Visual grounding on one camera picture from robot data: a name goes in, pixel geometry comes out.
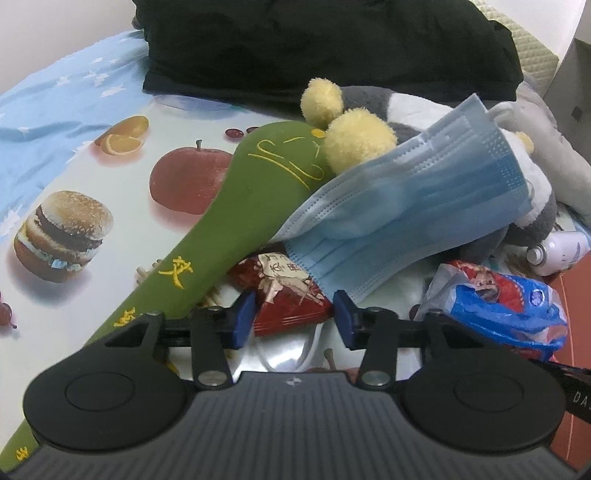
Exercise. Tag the grey white penguin plush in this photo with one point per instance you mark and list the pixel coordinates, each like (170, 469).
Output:
(406, 101)

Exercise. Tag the red snack packet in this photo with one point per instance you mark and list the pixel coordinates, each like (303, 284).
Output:
(281, 295)

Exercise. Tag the blue red snack bag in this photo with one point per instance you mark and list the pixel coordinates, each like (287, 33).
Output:
(498, 304)

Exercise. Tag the green plush stick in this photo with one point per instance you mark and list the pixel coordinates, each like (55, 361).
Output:
(240, 194)

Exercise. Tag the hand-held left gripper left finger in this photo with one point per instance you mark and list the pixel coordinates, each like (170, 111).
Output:
(242, 318)

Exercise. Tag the black clothing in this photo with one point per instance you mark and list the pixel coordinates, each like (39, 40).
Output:
(323, 46)

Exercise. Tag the blue face mask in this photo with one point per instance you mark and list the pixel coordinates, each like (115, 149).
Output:
(406, 198)

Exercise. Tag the beige quilted cushion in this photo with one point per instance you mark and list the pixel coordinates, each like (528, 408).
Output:
(531, 50)

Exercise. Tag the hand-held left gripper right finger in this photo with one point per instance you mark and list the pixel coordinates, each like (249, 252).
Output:
(344, 321)

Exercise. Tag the food print mat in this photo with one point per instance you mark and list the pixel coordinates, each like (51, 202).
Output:
(115, 184)

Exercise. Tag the white lotion bottle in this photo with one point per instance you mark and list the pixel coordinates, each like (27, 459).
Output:
(563, 249)

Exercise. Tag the light blue bed sheet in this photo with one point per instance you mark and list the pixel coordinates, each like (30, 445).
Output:
(46, 115)

